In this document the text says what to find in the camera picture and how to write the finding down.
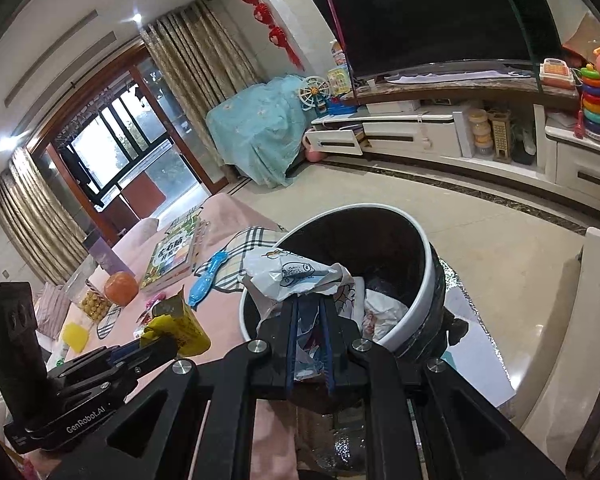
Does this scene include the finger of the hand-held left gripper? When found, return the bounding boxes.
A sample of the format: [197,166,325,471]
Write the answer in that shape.
[47,342,147,380]
[55,334,181,402]

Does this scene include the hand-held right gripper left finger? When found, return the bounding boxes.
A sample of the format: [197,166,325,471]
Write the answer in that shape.
[45,300,302,480]

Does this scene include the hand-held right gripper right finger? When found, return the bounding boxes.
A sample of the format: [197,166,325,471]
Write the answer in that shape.
[320,301,567,480]

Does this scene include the yellow snack packet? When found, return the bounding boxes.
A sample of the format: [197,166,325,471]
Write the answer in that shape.
[139,287,212,359]

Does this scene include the white fish-print plastic bag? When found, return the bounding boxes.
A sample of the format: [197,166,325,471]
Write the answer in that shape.
[242,249,354,322]

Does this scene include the black bin with white rim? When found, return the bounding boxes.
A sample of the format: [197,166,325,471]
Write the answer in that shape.
[239,203,449,362]

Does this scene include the pink blanket with plaid print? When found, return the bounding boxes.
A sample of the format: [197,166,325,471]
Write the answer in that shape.
[27,192,301,480]

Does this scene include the pink striped pouch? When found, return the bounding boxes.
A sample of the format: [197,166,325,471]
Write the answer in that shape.
[34,282,72,339]

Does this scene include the yellow cloth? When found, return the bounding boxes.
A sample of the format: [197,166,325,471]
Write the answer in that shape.
[60,322,90,353]

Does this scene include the box of golden chocolates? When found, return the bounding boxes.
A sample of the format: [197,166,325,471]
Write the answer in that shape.
[77,287,114,322]

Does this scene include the orange round object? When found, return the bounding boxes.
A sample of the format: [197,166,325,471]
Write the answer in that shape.
[103,271,140,307]

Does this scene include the crumpled white paper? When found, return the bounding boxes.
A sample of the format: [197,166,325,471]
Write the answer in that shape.
[361,289,412,347]

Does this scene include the clear plastic bag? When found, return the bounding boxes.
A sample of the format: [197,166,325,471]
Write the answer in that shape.
[61,255,102,302]

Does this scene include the purple box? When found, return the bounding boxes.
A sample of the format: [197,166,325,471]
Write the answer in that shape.
[87,241,124,282]

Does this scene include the children's activity book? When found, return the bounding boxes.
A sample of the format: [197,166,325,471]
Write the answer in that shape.
[138,209,209,297]

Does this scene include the beige patterned curtain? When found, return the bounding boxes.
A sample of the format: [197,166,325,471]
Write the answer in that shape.
[0,147,94,287]
[140,0,269,197]

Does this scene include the silver foil mat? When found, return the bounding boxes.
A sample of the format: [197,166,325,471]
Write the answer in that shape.
[325,259,517,442]

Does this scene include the glass balcony door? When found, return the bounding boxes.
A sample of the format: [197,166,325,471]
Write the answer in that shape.
[29,41,217,247]

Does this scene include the light blue cloth cover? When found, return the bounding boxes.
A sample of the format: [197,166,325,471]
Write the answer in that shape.
[206,75,314,190]

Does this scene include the blue toy base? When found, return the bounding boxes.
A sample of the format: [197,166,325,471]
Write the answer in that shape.
[325,100,359,117]

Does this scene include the white ferris wheel toy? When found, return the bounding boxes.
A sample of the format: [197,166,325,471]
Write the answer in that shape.
[299,76,332,114]

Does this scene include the white upright box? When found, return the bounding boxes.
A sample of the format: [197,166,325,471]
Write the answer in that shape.
[452,110,476,159]

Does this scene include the stack of yellow-lid jars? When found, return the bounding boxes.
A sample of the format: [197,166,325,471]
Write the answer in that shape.
[467,108,494,159]

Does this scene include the colourful toy machine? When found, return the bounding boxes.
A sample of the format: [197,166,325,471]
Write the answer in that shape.
[327,64,354,97]

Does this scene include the white television cabinet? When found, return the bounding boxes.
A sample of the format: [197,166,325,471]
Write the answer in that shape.
[304,66,600,217]

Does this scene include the pair of slippers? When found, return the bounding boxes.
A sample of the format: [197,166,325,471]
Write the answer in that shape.
[512,125,537,157]

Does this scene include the black television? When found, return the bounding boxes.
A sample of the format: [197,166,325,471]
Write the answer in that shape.
[306,0,589,84]

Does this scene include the toy cash register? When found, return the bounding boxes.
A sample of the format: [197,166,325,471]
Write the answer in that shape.
[538,58,577,92]

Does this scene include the red hanging ornament string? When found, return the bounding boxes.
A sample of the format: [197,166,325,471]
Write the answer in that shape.
[228,0,304,69]

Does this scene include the rainbow ring stacker toy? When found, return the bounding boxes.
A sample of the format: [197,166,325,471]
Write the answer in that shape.
[577,63,600,137]

